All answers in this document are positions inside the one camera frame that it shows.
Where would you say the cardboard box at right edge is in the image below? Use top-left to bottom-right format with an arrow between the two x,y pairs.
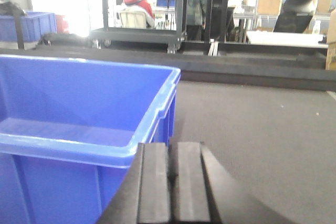
325,9 -> 336,71

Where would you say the red container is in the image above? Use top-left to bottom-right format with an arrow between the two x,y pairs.
56,15 -> 69,34

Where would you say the cardboard box on desk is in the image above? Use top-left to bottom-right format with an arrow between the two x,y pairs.
256,0 -> 282,15

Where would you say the blue plastic bin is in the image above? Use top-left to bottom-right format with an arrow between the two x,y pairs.
1,55 -> 181,223

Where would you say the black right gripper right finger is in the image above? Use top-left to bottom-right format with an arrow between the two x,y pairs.
172,142 -> 293,223

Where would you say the dark metal shelf cart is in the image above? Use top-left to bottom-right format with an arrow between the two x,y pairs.
89,0 -> 187,54

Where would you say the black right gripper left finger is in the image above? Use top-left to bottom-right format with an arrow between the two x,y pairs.
96,143 -> 171,223

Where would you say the black chair with grey headrest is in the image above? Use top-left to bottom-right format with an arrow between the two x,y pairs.
273,0 -> 318,34

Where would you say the beige chair back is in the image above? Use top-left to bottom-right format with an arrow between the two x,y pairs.
120,11 -> 147,29

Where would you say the dark conveyor belt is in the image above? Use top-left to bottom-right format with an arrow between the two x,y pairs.
0,47 -> 336,224

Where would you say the seated person red jacket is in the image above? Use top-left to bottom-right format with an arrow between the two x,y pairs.
123,0 -> 155,28

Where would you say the white table top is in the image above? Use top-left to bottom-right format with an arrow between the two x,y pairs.
247,30 -> 328,49

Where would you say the background blue bin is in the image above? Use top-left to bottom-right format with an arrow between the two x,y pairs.
1,11 -> 57,42

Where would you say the standing person camouflage jacket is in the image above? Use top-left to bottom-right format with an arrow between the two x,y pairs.
186,0 -> 207,41

